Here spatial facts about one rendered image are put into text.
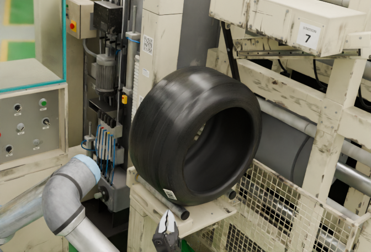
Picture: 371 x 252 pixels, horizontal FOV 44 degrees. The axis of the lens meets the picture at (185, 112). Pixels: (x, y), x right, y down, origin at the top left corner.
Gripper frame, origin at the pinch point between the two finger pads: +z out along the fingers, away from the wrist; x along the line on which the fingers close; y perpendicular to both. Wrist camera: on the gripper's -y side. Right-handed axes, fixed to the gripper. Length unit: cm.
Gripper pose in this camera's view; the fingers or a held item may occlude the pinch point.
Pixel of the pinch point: (167, 212)
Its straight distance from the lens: 176.9
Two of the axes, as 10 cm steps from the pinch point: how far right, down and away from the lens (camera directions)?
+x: 9.5, -1.3, -2.9
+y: 3.1, 4.7, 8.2
